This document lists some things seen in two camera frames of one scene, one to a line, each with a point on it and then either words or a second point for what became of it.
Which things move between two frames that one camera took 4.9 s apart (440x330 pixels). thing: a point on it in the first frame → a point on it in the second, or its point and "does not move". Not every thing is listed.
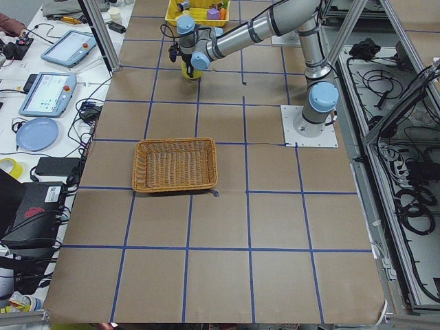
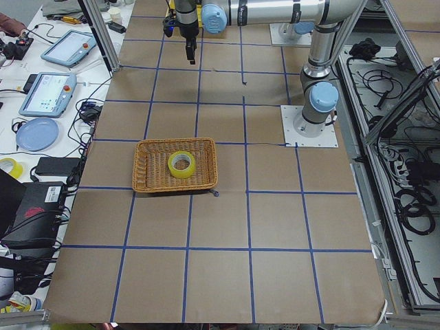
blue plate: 37,134 does not move
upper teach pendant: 70,48 does not move
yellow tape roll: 196,73 → 181,173
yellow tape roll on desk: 17,169 does not move
